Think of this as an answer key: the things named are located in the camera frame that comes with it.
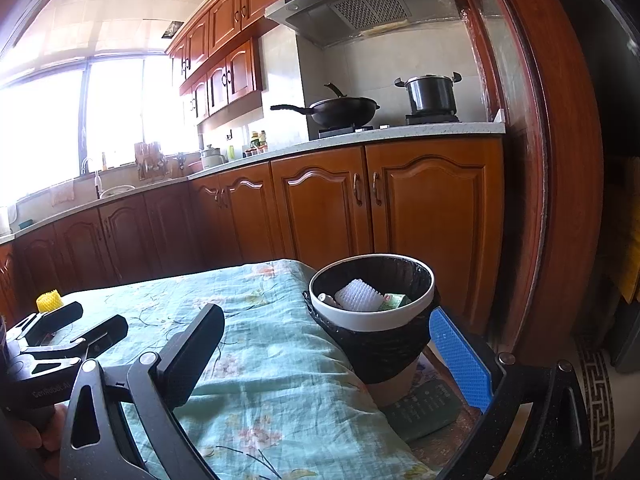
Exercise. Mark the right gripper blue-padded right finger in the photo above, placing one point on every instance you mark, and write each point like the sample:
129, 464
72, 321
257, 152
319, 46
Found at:
555, 442

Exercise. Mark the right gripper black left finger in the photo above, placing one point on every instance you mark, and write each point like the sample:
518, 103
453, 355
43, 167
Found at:
97, 442

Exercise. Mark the white foam fruit net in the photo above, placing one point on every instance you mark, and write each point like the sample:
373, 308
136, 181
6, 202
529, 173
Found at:
358, 296

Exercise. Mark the green spout drink pouch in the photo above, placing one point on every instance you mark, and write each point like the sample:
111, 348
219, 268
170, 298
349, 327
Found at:
329, 300

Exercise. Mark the white rimmed trash bin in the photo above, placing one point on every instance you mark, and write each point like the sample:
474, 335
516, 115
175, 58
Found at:
383, 347

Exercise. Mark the kitchen window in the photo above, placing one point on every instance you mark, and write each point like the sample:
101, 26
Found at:
57, 126

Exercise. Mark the wooden lower kitchen cabinets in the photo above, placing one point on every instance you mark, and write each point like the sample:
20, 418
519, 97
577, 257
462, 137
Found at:
435, 198

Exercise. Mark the wooden kitchen cabinets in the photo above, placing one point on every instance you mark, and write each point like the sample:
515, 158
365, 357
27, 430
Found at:
218, 54
435, 198

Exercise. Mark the wooden upper kitchen cabinets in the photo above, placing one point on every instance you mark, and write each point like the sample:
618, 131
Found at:
218, 54

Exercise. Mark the person's left hand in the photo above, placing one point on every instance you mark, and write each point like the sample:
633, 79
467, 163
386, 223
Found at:
49, 438

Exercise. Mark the yellow foam fruit net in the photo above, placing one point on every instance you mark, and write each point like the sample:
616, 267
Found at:
49, 301

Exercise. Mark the green remote control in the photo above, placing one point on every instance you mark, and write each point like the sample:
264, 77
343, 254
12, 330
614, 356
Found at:
426, 409

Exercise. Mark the light blue floral tablecloth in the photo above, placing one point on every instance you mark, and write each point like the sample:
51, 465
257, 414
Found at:
278, 399

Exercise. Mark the chrome sink faucet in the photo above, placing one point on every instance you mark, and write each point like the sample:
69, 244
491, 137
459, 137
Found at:
97, 181

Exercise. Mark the red-framed glass door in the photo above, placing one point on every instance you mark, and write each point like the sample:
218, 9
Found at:
533, 70

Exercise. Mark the white electric kettle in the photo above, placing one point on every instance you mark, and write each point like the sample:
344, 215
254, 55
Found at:
211, 157

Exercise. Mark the condiment bottles group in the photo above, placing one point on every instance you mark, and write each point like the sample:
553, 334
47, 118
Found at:
245, 144

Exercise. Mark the gas stove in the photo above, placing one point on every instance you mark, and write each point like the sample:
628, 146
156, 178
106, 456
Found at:
410, 120

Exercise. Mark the black wok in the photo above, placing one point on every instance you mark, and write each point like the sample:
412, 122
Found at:
336, 113

